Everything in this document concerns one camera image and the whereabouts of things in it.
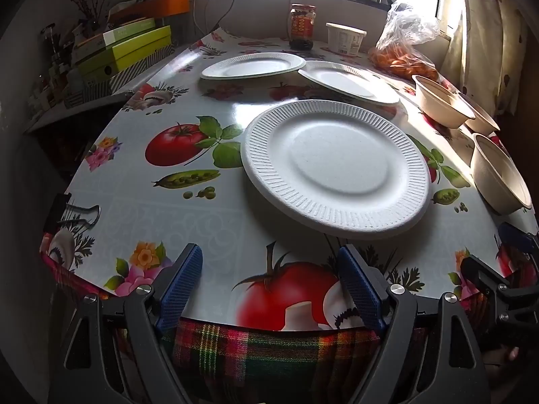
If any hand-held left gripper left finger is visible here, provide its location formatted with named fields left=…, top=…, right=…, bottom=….
left=48, top=243, right=203, bottom=404

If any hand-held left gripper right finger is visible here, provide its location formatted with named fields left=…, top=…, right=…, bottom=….
left=337, top=244, right=491, bottom=404

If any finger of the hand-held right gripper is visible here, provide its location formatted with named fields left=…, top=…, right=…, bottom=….
left=460, top=255, right=513, bottom=300
left=499, top=222, right=539, bottom=257

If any beige paper bowl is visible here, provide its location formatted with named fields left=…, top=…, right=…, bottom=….
left=457, top=92, right=501, bottom=136
left=469, top=132, right=533, bottom=215
left=411, top=74, right=476, bottom=129

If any white ribbed foam plate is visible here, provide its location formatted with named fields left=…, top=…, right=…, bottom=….
left=240, top=99, right=431, bottom=241
left=297, top=61, right=401, bottom=107
left=200, top=53, right=307, bottom=80

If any person's right hand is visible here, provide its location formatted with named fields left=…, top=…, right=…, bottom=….
left=484, top=344, right=523, bottom=366

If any vegetable printed tablecloth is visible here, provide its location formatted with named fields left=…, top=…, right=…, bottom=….
left=40, top=25, right=539, bottom=334

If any red plaid cloth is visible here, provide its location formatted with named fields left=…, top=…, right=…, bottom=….
left=42, top=257, right=485, bottom=404

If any black binder clip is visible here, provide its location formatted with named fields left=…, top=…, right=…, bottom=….
left=50, top=193, right=102, bottom=233

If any grey side shelf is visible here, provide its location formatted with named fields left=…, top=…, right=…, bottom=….
left=23, top=88, right=132, bottom=136

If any patterned beige curtain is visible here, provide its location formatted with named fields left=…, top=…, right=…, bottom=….
left=440, top=0, right=532, bottom=116

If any clear plastic bag of oranges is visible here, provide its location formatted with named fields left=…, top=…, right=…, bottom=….
left=368, top=2, right=457, bottom=90

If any lime green box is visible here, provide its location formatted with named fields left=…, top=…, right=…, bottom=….
left=75, top=25, right=173, bottom=86

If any white plastic tub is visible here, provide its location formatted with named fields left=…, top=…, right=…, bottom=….
left=325, top=22, right=367, bottom=56

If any glass jar with red label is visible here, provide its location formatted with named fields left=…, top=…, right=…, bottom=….
left=289, top=3, right=317, bottom=50

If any orange box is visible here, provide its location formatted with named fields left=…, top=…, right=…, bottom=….
left=108, top=0, right=191, bottom=25

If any thin grey cable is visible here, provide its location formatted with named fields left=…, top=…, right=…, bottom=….
left=191, top=0, right=246, bottom=39

